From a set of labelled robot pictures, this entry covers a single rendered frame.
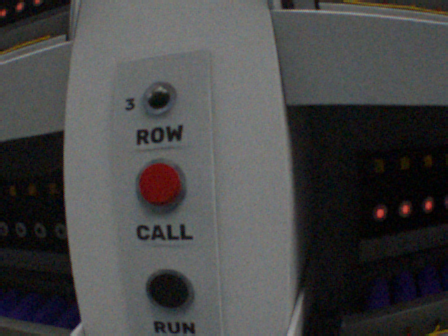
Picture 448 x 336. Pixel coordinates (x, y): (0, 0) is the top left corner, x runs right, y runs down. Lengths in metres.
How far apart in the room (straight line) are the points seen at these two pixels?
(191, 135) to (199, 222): 0.03
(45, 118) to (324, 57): 0.13
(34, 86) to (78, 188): 0.06
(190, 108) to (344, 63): 0.07
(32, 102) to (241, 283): 0.13
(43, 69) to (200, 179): 0.10
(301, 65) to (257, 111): 0.03
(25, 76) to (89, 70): 0.04
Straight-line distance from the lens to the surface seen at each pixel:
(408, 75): 0.35
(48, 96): 0.37
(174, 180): 0.33
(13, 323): 0.43
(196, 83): 0.34
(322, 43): 0.35
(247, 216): 0.33
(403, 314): 0.39
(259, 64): 0.34
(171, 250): 0.33
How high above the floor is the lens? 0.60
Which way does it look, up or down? 9 degrees up
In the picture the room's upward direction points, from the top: 3 degrees counter-clockwise
